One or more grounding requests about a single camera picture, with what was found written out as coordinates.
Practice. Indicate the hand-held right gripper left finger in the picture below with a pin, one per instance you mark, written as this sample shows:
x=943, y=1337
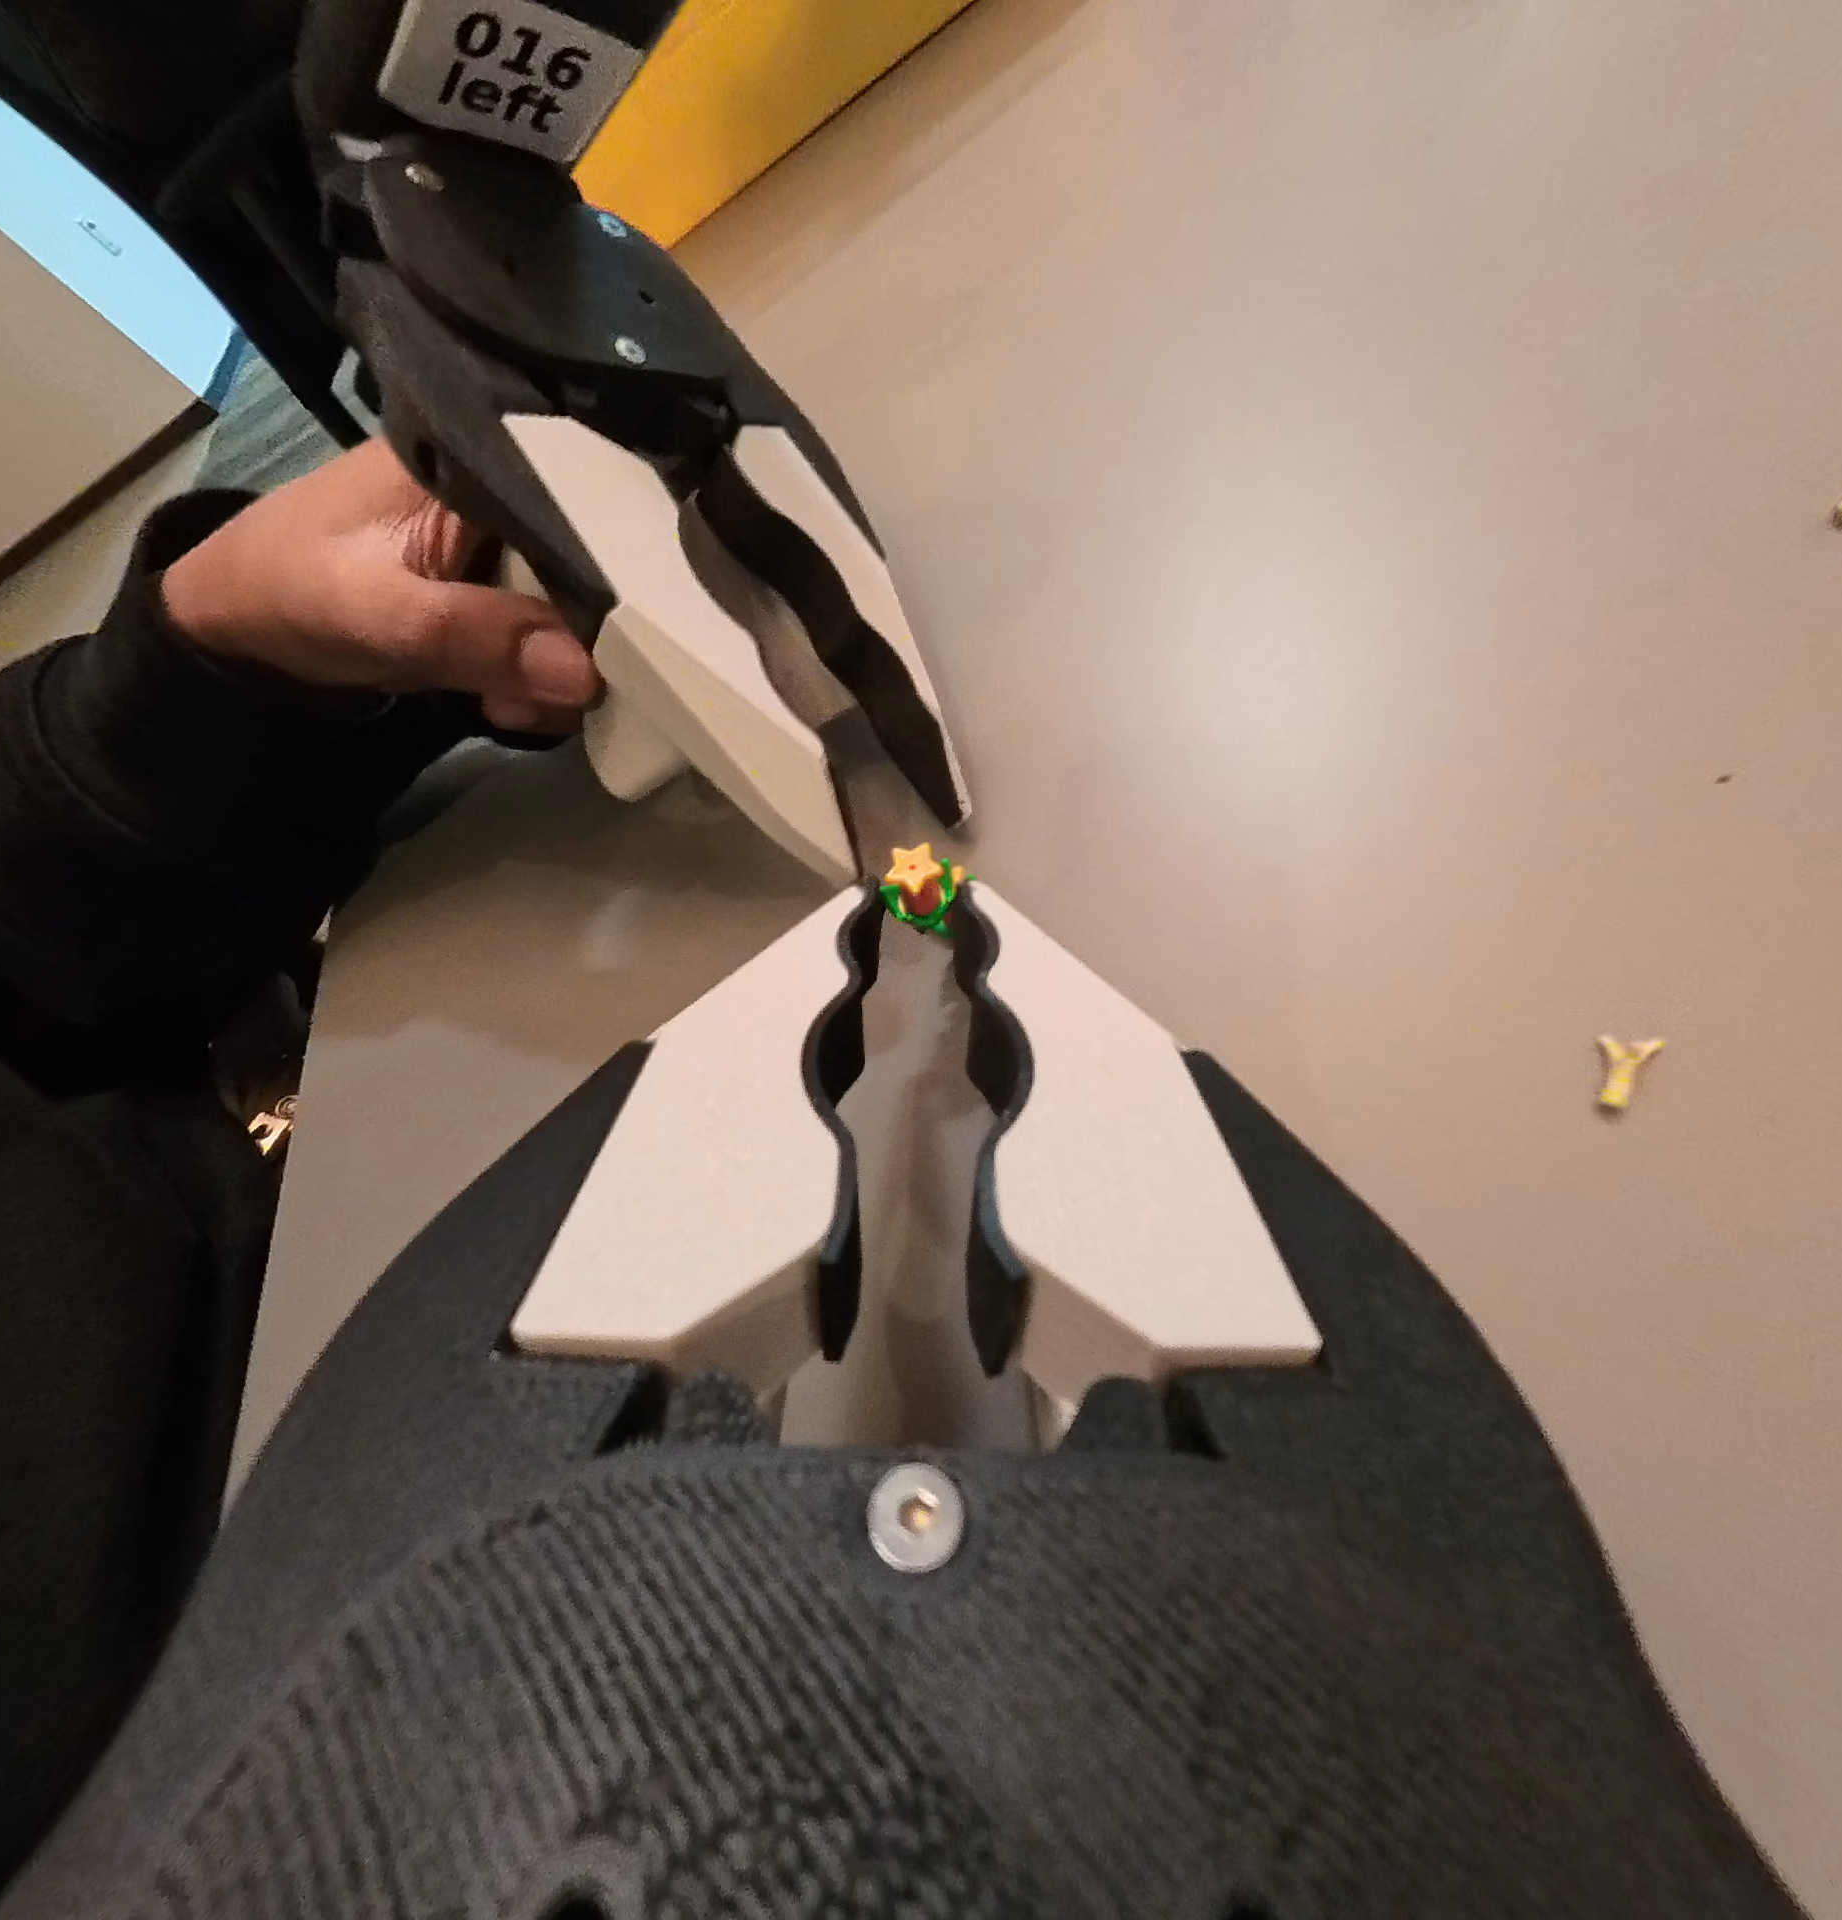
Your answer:
x=681, y=1200

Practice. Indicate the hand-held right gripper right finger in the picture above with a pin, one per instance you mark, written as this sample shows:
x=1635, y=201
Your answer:
x=1162, y=1216

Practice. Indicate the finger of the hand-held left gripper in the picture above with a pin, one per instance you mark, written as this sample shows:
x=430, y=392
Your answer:
x=846, y=570
x=666, y=600

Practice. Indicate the yellow star flower piece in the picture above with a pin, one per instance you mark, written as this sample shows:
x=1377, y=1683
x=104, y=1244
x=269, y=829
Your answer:
x=918, y=863

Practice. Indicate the red flower bud piece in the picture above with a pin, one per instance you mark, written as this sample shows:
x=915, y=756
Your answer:
x=923, y=901

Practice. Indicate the person's left forearm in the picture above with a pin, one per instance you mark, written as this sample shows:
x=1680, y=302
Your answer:
x=111, y=840

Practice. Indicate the person's left hand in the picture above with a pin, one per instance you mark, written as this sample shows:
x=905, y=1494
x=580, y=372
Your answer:
x=351, y=600

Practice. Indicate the yellow storage bin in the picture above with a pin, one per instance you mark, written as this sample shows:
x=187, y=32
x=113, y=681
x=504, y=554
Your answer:
x=741, y=90

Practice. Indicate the tan twig piece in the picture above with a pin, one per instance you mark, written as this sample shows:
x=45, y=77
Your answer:
x=1626, y=1073

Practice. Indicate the black jacket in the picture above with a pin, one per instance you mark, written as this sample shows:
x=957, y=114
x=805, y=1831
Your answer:
x=81, y=1426

